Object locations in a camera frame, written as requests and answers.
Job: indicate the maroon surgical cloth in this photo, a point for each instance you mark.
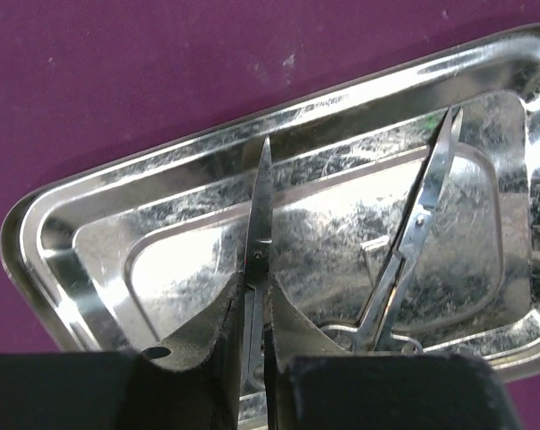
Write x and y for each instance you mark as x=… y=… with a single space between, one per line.
x=83 y=83

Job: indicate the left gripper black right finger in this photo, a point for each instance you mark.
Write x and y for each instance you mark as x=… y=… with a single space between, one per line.
x=313 y=383

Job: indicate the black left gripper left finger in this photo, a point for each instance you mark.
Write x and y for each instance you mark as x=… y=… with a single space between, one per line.
x=190 y=380

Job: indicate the curved steel scissors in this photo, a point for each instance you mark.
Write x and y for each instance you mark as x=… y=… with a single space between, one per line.
x=373 y=330

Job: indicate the straight steel scissors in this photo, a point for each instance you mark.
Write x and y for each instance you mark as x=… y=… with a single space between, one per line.
x=257 y=252

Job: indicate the steel instrument tray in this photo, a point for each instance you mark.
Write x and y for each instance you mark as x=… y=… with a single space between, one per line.
x=120 y=257

